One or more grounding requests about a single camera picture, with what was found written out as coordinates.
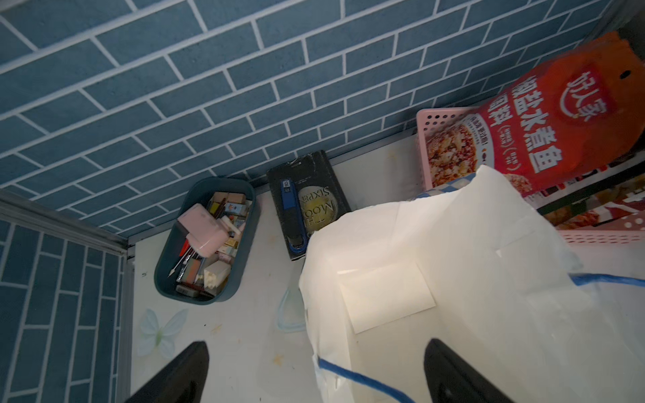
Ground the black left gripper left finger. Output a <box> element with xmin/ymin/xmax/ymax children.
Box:
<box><xmin>126</xmin><ymin>341</ymin><xmax>209</xmax><ymax>403</ymax></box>

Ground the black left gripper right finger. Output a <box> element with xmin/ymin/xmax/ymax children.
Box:
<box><xmin>423</xmin><ymin>339</ymin><xmax>512</xmax><ymax>403</ymax></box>

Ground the blue checkered paper bag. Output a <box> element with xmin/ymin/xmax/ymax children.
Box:
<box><xmin>299</xmin><ymin>167</ymin><xmax>644</xmax><ymax>402</ymax></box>

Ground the dark teal plastic bin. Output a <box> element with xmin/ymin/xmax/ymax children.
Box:
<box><xmin>154</xmin><ymin>176</ymin><xmax>260</xmax><ymax>306</ymax></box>

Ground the blue stapler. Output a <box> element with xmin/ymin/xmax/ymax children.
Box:
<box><xmin>281</xmin><ymin>179</ymin><xmax>308</xmax><ymax>255</ymax></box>

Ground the pink perforated plastic basket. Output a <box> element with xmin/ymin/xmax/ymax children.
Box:
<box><xmin>416</xmin><ymin>107</ymin><xmax>644</xmax><ymax>245</ymax></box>

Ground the red fish seasoning packet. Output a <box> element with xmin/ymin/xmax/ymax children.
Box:
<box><xmin>426</xmin><ymin>32</ymin><xmax>644</xmax><ymax>196</ymax></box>

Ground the aluminium corner frame post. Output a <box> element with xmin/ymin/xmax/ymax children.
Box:
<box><xmin>1</xmin><ymin>191</ymin><xmax>133</xmax><ymax>402</ymax></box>

